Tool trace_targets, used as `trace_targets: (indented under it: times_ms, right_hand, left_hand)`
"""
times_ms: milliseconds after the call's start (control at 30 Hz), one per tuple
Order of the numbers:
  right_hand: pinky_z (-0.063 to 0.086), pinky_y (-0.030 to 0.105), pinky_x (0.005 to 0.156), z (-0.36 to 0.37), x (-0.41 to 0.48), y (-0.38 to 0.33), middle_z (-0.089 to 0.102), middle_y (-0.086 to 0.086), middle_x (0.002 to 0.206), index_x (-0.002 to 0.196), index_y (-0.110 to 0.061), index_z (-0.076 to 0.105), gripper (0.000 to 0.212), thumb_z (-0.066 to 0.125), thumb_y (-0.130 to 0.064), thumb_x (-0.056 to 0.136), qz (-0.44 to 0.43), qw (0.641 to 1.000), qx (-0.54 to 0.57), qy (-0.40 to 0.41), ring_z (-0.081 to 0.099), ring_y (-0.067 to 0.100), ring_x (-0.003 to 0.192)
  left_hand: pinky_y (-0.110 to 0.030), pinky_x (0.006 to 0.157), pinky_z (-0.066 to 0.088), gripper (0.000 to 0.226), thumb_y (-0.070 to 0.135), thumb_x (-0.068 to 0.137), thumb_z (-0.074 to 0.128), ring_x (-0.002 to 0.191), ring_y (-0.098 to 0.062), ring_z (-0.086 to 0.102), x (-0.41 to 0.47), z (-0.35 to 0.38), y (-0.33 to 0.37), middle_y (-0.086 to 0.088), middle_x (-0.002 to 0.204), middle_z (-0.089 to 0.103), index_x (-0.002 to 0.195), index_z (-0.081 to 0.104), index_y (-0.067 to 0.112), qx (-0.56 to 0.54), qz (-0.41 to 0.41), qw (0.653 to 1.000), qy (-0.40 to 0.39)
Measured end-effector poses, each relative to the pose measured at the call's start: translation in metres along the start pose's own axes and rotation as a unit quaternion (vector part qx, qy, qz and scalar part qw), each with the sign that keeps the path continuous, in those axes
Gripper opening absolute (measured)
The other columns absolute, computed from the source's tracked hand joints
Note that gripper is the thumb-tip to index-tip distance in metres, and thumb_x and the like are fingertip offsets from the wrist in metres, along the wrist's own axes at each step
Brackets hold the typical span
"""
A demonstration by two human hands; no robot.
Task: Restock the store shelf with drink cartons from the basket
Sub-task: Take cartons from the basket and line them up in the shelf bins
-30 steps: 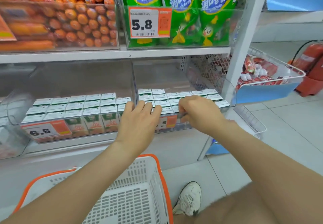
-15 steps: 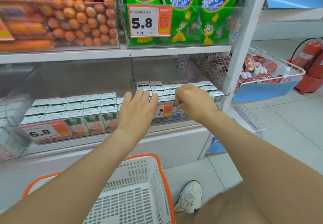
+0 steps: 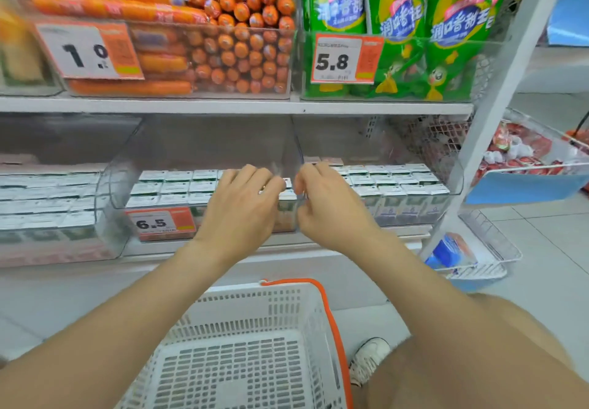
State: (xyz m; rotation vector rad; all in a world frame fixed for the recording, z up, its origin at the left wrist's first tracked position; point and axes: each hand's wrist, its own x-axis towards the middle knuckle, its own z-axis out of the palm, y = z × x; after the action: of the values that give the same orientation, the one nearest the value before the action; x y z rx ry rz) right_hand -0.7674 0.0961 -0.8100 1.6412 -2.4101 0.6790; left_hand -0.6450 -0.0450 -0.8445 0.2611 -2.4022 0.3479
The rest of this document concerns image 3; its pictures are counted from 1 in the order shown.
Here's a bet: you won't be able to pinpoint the person's right leg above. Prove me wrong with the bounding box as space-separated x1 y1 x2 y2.
363 292 589 409

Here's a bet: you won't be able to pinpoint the person's left hand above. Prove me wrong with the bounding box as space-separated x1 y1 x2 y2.
192 164 287 267

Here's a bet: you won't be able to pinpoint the blue panel wire basket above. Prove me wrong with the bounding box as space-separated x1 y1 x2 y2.
464 108 589 206
448 276 500 293

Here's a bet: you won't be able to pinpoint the heap of red white packets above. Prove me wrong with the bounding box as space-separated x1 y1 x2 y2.
474 121 589 177

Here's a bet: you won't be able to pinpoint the stack of orange sausages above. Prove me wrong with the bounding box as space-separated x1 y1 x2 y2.
27 0 296 97

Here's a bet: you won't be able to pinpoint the blue plastic packet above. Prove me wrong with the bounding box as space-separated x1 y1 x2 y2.
425 232 477 270

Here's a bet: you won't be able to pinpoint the white shopping basket orange handles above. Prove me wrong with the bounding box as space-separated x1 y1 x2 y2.
115 278 354 409

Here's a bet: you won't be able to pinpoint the person's right forearm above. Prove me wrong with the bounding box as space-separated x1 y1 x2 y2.
354 233 589 409

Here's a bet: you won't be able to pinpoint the bin of juice cartons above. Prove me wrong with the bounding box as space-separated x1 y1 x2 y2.
303 156 453 228
125 169 300 235
0 154 116 265

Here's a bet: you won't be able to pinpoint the person's left forearm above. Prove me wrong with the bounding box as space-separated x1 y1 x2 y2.
0 238 231 409

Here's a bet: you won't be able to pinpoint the person's right hand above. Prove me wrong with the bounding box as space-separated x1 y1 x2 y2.
293 161 383 259

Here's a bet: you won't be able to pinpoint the person's right white shoe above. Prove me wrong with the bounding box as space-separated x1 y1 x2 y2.
348 337 393 388

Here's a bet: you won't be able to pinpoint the stack of green packets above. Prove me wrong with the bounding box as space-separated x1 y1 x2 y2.
303 0 523 101

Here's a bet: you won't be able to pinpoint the orange white price tag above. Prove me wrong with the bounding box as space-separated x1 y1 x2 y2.
34 19 146 81
310 32 385 86
126 206 198 243

